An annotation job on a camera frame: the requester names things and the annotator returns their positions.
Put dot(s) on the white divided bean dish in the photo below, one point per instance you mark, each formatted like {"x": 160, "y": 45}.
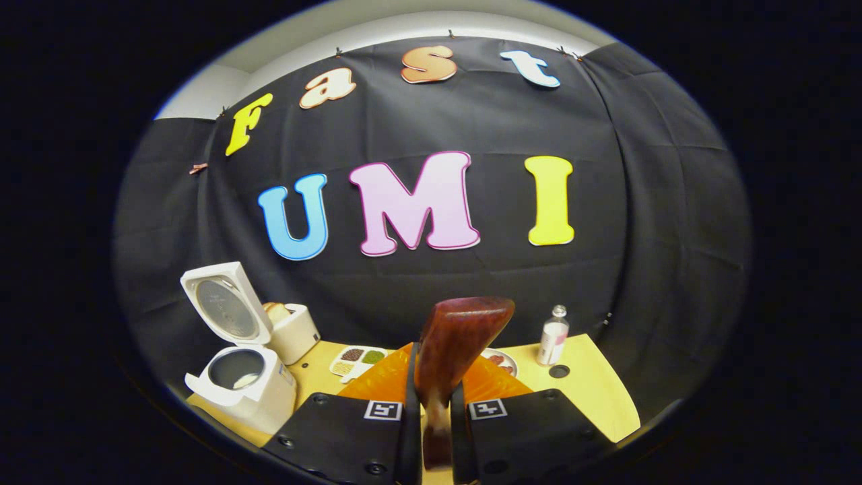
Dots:
{"x": 358, "y": 367}

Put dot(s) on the white rice cooker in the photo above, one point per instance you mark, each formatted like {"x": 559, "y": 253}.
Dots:
{"x": 269, "y": 397}

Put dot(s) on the round white plate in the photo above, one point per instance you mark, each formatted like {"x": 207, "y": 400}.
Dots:
{"x": 510, "y": 359}

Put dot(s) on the brown wooden spoon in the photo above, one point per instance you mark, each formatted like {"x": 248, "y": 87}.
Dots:
{"x": 458, "y": 337}

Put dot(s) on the toasted bread slice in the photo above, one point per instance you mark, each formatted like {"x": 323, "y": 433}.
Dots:
{"x": 285, "y": 312}
{"x": 271, "y": 312}

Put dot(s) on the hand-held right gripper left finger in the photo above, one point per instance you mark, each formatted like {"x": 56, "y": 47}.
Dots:
{"x": 412, "y": 444}

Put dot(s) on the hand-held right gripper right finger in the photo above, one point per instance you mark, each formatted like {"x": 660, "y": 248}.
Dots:
{"x": 459, "y": 444}

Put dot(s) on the clear bottle pink label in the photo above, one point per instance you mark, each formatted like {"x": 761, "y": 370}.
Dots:
{"x": 553, "y": 340}

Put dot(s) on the white toaster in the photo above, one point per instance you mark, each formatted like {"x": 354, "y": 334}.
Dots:
{"x": 296, "y": 337}

